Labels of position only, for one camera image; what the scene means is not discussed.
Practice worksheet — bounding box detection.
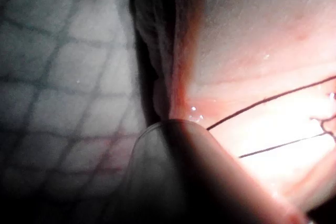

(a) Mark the grey grid mat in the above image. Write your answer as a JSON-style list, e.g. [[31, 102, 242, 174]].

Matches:
[[0, 0, 149, 209]]

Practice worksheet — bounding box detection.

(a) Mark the black thread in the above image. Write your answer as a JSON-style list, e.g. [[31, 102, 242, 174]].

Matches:
[[206, 75, 336, 159]]

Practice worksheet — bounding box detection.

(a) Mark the tissue pad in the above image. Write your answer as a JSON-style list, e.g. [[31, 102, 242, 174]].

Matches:
[[125, 0, 336, 224]]

